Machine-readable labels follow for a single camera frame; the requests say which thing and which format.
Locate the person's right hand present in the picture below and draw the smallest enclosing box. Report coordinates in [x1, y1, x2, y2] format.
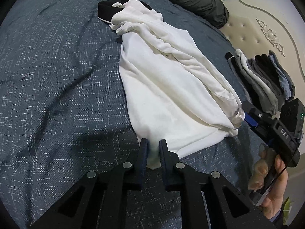
[248, 144, 289, 220]

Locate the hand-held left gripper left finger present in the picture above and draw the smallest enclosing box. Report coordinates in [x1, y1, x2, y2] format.
[30, 138, 148, 229]

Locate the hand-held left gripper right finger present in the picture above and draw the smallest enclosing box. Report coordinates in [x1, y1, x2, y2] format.
[159, 139, 277, 229]

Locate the dark grey rolled duvet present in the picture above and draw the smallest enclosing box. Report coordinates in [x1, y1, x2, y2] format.
[117, 0, 230, 29]

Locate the cream tufted headboard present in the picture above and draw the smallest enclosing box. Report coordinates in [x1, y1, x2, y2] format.
[216, 0, 305, 153]

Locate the white shirt with black trim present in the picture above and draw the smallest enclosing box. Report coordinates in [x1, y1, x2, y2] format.
[98, 0, 245, 170]

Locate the stack of folded clothes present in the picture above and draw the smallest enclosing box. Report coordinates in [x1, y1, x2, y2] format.
[225, 49, 296, 115]

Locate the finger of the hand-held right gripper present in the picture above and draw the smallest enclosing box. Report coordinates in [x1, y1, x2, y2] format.
[244, 115, 263, 134]
[242, 100, 272, 125]

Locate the blue patterned bed sheet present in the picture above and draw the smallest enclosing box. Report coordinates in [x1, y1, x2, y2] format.
[0, 0, 286, 229]

